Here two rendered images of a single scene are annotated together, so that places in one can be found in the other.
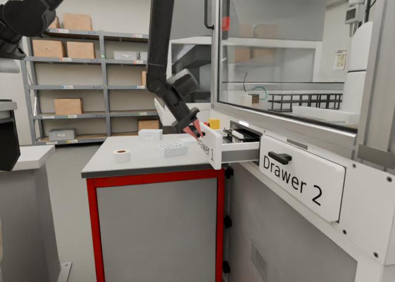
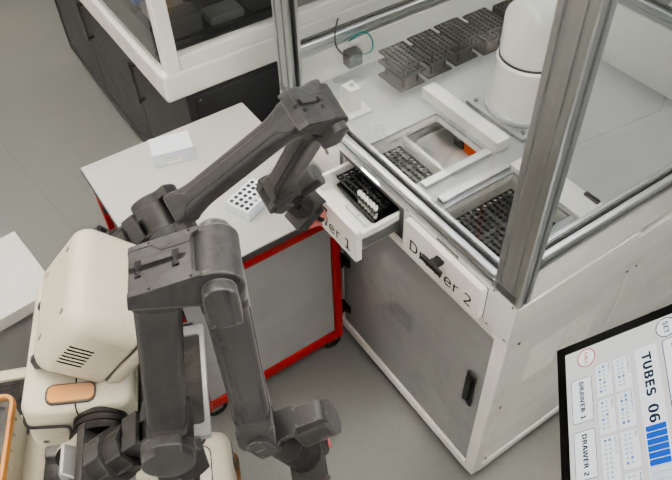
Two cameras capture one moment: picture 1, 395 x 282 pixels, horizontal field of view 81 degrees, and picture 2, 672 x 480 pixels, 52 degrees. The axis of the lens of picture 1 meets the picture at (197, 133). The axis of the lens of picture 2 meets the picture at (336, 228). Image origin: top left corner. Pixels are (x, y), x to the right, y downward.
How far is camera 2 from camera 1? 126 cm
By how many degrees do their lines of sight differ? 39
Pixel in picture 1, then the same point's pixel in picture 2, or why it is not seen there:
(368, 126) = (503, 272)
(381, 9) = (513, 217)
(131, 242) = not seen: hidden behind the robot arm
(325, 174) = (473, 290)
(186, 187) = (292, 252)
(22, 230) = not seen: hidden behind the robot
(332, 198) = (479, 307)
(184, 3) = not seen: outside the picture
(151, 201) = (251, 285)
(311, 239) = (461, 315)
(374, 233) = (503, 330)
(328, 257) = (474, 330)
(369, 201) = (501, 313)
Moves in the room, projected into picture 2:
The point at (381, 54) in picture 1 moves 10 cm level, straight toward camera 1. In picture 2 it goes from (512, 239) to (507, 275)
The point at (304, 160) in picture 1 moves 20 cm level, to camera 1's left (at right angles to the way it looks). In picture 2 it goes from (456, 271) to (379, 297)
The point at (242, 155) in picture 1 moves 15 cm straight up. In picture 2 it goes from (381, 234) to (383, 193)
